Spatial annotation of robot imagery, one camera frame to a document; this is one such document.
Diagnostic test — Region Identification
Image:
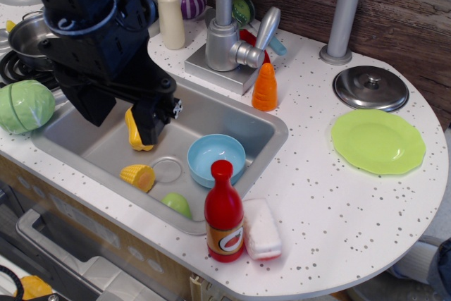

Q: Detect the yellow toy behind pot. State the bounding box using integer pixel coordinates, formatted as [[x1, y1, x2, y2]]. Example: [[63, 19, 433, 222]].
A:
[[6, 20, 16, 32]]

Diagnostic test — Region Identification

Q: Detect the grey metal sink basin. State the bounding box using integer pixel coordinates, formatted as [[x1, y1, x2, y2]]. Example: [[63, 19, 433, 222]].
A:
[[32, 78, 288, 235]]

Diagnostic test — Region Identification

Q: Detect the green toy fruit half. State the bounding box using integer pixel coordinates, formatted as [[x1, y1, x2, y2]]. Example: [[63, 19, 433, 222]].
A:
[[161, 192, 192, 219]]

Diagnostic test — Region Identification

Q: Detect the yellow toy on floor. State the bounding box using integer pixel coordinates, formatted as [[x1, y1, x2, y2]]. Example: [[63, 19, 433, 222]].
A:
[[20, 276, 53, 300]]

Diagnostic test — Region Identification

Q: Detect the red ketchup bottle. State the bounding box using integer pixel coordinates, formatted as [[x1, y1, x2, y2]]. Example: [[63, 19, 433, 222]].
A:
[[204, 160, 244, 263]]

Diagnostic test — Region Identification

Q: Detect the light green plate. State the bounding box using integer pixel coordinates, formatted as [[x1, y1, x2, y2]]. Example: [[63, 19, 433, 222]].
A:
[[330, 109, 426, 175]]

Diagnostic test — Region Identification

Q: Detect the white pink sponge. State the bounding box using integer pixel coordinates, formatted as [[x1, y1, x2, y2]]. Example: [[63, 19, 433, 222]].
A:
[[243, 199, 282, 260]]

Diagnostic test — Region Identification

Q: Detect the steel cooking pot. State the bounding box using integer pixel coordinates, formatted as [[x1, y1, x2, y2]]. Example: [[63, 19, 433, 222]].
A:
[[8, 11, 56, 72]]

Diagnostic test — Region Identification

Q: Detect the purple toy onion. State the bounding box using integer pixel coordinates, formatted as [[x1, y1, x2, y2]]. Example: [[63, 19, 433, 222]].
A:
[[180, 0, 207, 20]]

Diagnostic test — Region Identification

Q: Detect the grey vertical pole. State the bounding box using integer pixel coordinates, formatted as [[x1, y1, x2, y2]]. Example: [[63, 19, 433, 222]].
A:
[[319, 0, 359, 66]]

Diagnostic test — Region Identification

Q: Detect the steel pot lid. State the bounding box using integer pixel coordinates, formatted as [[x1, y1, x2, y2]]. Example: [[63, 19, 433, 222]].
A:
[[333, 66, 409, 112]]

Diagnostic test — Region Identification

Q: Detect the yellow toy corn cob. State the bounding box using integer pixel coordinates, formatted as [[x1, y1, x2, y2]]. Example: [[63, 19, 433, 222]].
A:
[[120, 164, 156, 193]]

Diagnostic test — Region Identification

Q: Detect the cream plastic bottle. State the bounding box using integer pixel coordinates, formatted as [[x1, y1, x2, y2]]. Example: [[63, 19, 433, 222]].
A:
[[157, 0, 185, 50]]

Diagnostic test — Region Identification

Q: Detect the green round toy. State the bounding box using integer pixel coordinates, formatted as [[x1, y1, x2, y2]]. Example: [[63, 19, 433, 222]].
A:
[[232, 0, 255, 28]]

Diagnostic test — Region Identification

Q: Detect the green toy cabbage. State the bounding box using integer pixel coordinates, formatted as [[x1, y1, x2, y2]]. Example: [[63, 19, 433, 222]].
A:
[[1, 80, 56, 134]]

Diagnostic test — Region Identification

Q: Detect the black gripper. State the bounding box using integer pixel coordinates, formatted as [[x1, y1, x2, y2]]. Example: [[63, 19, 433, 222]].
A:
[[38, 35, 181, 146]]

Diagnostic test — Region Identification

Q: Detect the light blue bowl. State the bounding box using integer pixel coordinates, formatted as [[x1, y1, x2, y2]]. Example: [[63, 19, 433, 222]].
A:
[[187, 134, 246, 188]]

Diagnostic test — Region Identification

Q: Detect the oven door handle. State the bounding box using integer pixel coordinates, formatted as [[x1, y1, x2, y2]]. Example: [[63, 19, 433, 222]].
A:
[[16, 209, 121, 300]]

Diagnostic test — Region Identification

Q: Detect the yellow toy bell pepper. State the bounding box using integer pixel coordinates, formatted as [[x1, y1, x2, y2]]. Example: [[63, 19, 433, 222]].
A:
[[125, 108, 154, 152]]

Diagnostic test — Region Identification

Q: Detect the orange toy carrot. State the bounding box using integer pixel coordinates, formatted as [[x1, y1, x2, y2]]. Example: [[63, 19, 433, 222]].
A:
[[252, 63, 278, 111]]

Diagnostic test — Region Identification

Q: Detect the silver toy faucet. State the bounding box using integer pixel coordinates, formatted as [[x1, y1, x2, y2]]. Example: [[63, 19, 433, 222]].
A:
[[185, 0, 280, 94]]

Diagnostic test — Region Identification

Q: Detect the light blue utensil handle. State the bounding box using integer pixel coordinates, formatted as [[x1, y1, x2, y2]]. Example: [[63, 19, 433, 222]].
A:
[[269, 36, 287, 56]]

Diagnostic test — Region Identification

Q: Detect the front left stove burner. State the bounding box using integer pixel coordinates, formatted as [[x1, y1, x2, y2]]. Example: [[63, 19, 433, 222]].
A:
[[1, 51, 59, 91]]

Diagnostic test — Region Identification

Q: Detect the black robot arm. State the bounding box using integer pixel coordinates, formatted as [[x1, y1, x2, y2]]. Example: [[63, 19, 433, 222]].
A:
[[39, 0, 181, 145]]

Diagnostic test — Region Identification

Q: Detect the red toy chili pepper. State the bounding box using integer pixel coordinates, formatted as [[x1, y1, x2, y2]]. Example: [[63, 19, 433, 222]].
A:
[[240, 29, 271, 63]]

